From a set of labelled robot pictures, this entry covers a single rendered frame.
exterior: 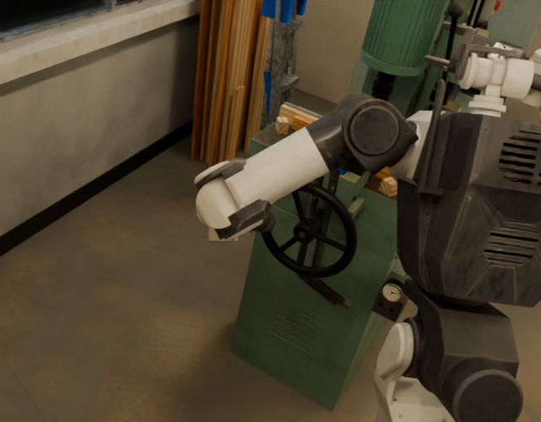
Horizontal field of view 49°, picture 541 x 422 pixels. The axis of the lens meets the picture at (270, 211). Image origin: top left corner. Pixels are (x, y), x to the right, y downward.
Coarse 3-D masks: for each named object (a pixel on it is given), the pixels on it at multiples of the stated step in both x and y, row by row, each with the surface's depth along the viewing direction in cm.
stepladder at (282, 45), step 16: (272, 0) 235; (288, 0) 232; (304, 0) 245; (272, 16) 238; (288, 16) 235; (272, 32) 241; (288, 32) 240; (272, 48) 245; (288, 48) 260; (272, 64) 246; (288, 64) 260; (272, 80) 249; (288, 80) 257; (272, 96) 253; (288, 96) 267; (272, 112) 256
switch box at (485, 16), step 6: (480, 0) 170; (486, 0) 170; (492, 0) 169; (498, 0) 174; (486, 6) 170; (492, 6) 170; (468, 12) 173; (474, 12) 172; (486, 12) 171; (480, 18) 172; (486, 18) 172
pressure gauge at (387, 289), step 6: (390, 282) 168; (396, 282) 168; (384, 288) 169; (390, 288) 168; (396, 288) 167; (402, 288) 167; (384, 294) 170; (390, 294) 169; (396, 294) 168; (402, 294) 167; (390, 300) 170; (396, 300) 169
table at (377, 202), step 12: (264, 132) 181; (276, 132) 183; (288, 132) 184; (252, 144) 177; (264, 144) 175; (252, 156) 179; (372, 180) 170; (300, 192) 165; (372, 192) 165; (360, 204) 164; (372, 204) 166; (384, 204) 164; (396, 204) 163; (384, 216) 166; (396, 216) 164
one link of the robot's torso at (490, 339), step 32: (416, 288) 109; (448, 320) 97; (480, 320) 98; (448, 352) 94; (480, 352) 95; (512, 352) 96; (448, 384) 93; (480, 384) 89; (512, 384) 90; (480, 416) 90; (512, 416) 91
